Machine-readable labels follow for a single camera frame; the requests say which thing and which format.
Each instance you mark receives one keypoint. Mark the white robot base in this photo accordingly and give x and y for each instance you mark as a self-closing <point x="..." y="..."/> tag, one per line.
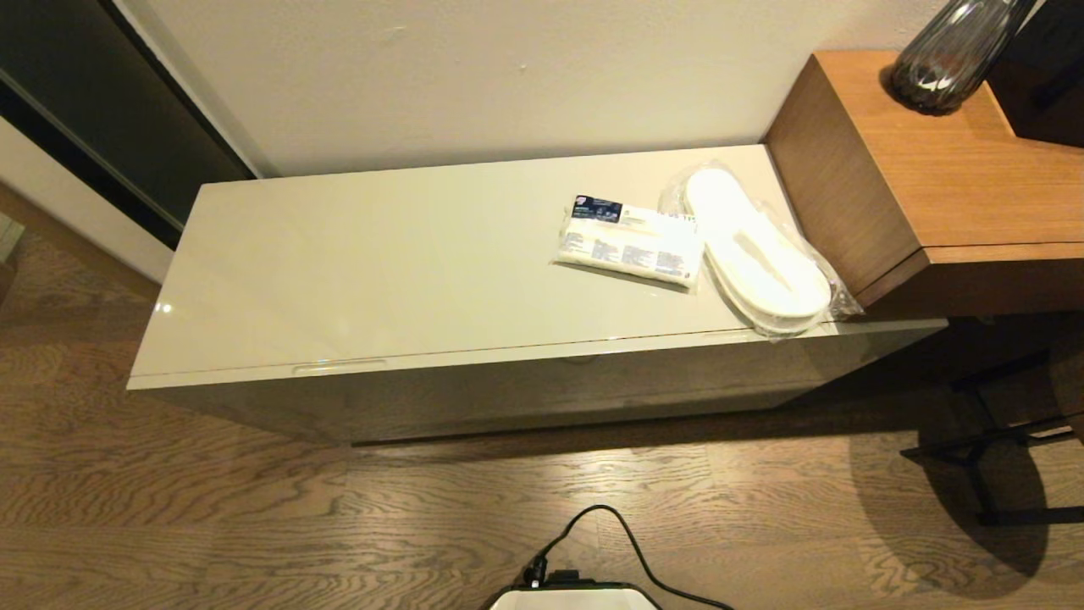
<point x="567" y="600"/>

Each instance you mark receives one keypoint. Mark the white tissue pack blue label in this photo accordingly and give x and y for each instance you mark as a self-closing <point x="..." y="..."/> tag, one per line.
<point x="631" y="247"/>

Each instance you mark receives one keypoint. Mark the bagged white slippers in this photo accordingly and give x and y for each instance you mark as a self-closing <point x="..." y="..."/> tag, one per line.
<point x="762" y="254"/>

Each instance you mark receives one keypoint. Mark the dark ribbed glass vase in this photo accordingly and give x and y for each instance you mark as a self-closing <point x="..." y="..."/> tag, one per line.
<point x="948" y="59"/>

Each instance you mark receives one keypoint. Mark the dark sliding door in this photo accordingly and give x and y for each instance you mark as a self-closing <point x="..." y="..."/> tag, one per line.
<point x="85" y="68"/>

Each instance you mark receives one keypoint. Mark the brown wooden desk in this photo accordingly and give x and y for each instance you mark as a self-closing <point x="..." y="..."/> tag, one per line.
<point x="948" y="186"/>

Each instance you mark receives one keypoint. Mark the black box on desk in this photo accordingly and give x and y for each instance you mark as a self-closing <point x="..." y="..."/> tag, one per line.
<point x="1046" y="85"/>

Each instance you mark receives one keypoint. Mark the black metal stool frame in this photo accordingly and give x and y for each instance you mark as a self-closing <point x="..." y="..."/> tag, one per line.
<point x="982" y="457"/>

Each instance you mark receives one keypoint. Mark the beige glossy cabinet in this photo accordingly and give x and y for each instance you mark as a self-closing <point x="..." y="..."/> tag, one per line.
<point x="381" y="254"/>

